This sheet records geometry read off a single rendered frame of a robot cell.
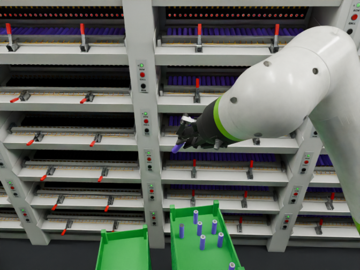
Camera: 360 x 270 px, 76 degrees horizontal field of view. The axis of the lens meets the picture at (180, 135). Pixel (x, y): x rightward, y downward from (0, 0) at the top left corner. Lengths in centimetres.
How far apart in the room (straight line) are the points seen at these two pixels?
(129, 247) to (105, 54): 81
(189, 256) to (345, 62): 75
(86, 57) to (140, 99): 24
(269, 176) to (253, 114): 90
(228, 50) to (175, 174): 61
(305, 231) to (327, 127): 116
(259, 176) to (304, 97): 89
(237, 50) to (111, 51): 46
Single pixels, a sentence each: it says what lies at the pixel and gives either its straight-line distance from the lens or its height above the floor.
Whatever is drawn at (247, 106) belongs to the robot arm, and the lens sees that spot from 32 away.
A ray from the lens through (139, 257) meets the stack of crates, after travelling 112.
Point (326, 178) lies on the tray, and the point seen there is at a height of 54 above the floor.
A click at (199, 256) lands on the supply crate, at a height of 48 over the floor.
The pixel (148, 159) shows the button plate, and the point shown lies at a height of 65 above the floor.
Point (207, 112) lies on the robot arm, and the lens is 43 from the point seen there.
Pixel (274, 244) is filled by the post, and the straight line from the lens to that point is 155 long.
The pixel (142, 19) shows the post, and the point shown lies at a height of 121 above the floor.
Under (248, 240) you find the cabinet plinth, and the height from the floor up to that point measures 4.
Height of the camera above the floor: 126
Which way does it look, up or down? 30 degrees down
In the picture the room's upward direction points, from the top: straight up
